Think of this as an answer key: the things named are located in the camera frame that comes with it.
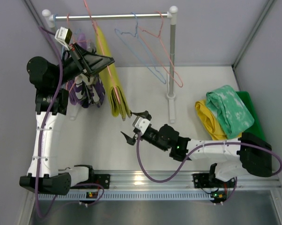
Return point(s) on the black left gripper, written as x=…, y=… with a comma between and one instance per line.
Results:
x=79, y=62

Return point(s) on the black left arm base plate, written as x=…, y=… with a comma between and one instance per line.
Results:
x=101, y=179

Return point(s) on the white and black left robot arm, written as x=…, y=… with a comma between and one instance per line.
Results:
x=43, y=176

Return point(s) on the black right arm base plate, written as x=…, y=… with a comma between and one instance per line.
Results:
x=205, y=180

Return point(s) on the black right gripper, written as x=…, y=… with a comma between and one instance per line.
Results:
x=135, y=130

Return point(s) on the pink hanger of yellow trousers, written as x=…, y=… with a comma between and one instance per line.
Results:
x=162, y=47

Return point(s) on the green plastic bin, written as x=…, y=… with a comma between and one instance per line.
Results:
x=256, y=128

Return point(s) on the camouflage trousers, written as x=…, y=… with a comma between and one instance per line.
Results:
x=88, y=91

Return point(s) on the green tie-dye trousers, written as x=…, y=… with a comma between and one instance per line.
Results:
x=229, y=110

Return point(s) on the silver clothes rack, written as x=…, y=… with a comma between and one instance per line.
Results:
x=171, y=15

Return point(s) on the aluminium mounting rail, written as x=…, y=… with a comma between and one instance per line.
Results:
x=134, y=185

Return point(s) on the pink hanger of purple trousers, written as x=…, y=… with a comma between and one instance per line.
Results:
x=82, y=41

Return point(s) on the pink hanger of olive trousers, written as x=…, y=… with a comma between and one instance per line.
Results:
x=94, y=24

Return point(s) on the empty light blue hanger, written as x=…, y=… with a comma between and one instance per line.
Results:
x=62, y=48

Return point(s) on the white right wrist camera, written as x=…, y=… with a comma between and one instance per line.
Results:
x=141, y=124

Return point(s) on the olive yellow trousers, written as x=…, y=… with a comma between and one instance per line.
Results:
x=117, y=109

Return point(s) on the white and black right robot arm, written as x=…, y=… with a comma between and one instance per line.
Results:
x=247, y=154

